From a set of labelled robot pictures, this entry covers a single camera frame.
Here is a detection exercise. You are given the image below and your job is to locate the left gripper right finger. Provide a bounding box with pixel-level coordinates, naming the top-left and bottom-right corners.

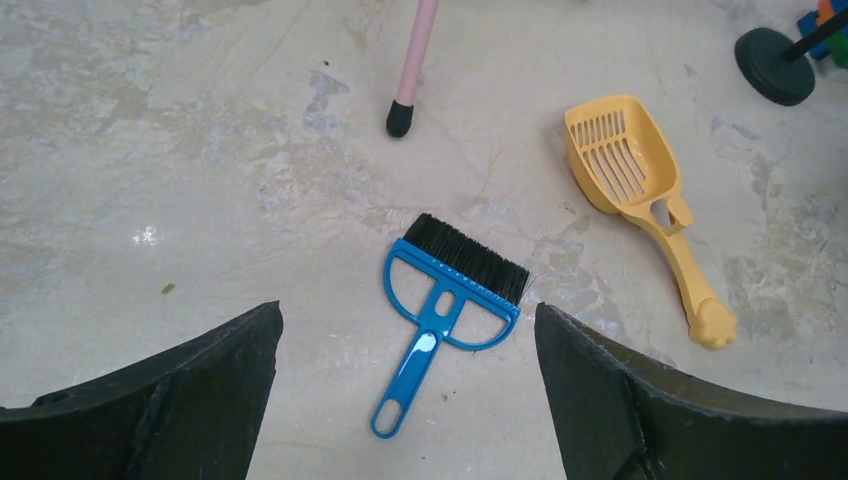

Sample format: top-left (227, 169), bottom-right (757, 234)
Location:
top-left (534, 303), bottom-right (847, 479)

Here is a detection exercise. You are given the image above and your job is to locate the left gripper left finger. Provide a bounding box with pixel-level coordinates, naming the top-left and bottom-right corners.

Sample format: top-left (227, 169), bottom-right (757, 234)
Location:
top-left (1, 301), bottom-right (284, 479)

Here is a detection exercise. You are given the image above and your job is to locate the blue hand brush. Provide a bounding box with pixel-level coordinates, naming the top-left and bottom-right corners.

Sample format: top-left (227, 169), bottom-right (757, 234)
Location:
top-left (371, 213), bottom-right (530, 439)

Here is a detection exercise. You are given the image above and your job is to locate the yellow slotted scoop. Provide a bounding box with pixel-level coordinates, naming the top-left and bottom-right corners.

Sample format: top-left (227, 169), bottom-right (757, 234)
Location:
top-left (564, 95), bottom-right (738, 350)

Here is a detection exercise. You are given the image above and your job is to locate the pink tripod stand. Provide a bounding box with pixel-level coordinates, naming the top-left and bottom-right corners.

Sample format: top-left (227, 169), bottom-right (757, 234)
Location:
top-left (385, 0), bottom-right (440, 138)

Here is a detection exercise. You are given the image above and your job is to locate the black microphone stand gold head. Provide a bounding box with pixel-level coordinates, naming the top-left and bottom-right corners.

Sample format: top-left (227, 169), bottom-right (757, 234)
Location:
top-left (734, 9), bottom-right (847, 106)

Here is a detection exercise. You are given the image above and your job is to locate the colourful block toy orange arch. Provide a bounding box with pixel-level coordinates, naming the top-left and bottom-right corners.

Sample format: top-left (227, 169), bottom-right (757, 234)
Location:
top-left (796, 0), bottom-right (848, 69)

